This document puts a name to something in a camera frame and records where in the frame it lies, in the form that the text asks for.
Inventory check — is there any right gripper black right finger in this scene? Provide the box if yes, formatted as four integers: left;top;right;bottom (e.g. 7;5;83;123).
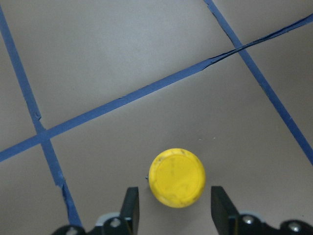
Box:
211;186;239;235

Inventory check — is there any yellow push button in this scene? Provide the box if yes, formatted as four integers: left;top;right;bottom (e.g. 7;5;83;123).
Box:
148;148;206;209

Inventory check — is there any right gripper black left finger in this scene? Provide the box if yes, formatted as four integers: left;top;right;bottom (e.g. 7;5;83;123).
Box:
120;187;139;235

